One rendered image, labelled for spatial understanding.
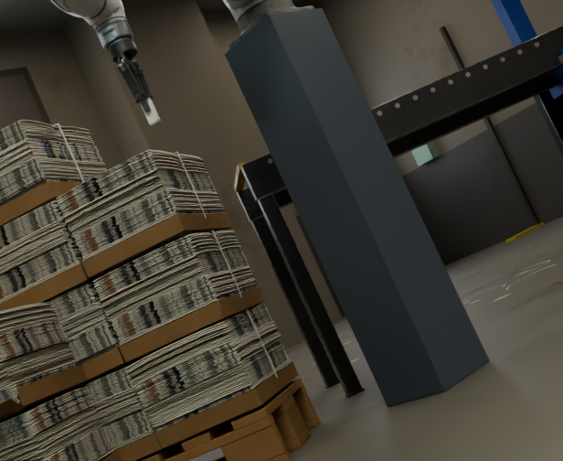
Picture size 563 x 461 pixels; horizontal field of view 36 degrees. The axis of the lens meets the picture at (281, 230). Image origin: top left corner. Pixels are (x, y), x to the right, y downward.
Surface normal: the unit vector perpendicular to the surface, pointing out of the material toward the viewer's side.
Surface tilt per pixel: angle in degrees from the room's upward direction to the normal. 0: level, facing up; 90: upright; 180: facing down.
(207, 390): 90
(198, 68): 90
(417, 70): 90
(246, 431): 90
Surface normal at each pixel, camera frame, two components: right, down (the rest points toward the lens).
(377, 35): -0.70, 0.26
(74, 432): 0.88, -0.42
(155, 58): 0.59, -0.33
